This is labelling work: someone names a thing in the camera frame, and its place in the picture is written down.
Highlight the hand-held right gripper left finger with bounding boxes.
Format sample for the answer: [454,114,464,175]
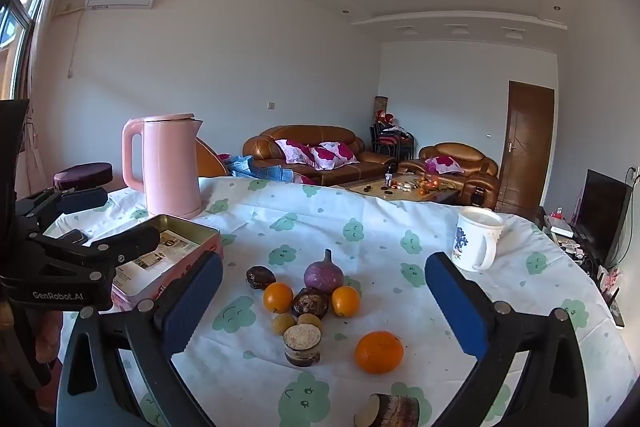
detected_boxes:
[56,251,224,427]

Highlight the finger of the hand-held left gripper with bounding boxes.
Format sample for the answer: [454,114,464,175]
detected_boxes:
[15,187,109,233]
[22,224,162,280]

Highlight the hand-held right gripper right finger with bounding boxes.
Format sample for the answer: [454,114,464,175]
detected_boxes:
[424,251,590,427]

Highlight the gold metal tin box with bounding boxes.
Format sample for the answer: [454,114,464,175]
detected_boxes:
[107,213,222,310]

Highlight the small smooth orange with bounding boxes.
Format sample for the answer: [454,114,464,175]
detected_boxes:
[263,282,294,314]
[331,285,361,318]

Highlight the large rough orange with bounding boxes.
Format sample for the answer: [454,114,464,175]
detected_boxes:
[354,331,405,376]

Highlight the cut taro piece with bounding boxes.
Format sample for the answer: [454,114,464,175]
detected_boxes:
[283,325,322,368]
[353,393,421,427]

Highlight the purple round radish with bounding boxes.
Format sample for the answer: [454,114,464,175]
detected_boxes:
[303,248,345,295]

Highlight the maroon padded stool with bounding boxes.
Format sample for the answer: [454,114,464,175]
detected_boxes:
[53,162,114,190]

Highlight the dark flat object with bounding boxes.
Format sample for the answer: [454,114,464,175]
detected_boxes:
[54,228,90,247]

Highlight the white paper leaflets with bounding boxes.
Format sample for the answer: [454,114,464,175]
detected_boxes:
[114,229,201,298]

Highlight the white mug with blue print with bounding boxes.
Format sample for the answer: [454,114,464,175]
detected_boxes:
[451,207,507,272]

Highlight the pale pink curtain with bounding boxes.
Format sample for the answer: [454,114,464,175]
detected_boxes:
[20,0,76,198]

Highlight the pink electric kettle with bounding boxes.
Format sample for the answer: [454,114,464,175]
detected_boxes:
[121,113,204,219]

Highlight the wooden chair back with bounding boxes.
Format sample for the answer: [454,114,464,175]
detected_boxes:
[195,137,231,178]

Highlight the dark brown rough fruit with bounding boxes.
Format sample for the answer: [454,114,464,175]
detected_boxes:
[292,288,329,319]

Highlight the blue checked cloth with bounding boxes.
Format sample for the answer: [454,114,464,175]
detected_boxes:
[225,154,301,182]

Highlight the pink floral pillow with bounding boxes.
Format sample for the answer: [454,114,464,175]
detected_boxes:
[274,139,317,166]
[309,142,360,170]
[425,156,463,175]

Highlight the wooden coffee table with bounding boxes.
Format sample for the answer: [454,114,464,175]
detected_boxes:
[345,173,461,206]

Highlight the white tablecloth with green clouds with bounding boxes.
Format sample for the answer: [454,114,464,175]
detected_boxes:
[47,176,640,427]

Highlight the brown leather armchair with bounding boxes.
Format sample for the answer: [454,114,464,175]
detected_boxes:
[398,142,501,210]

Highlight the white air conditioner pipe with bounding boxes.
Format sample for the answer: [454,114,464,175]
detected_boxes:
[67,7,93,78]

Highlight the black television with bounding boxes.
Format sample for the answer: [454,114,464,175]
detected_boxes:
[575,169,633,268]

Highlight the brown wooden door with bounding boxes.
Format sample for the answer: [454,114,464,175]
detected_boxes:
[495,80,556,214]

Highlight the stacked dark chairs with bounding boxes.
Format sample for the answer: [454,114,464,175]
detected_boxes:
[369,119,416,160]

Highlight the brown leather sofa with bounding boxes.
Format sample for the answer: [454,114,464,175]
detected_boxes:
[243,125,398,186]

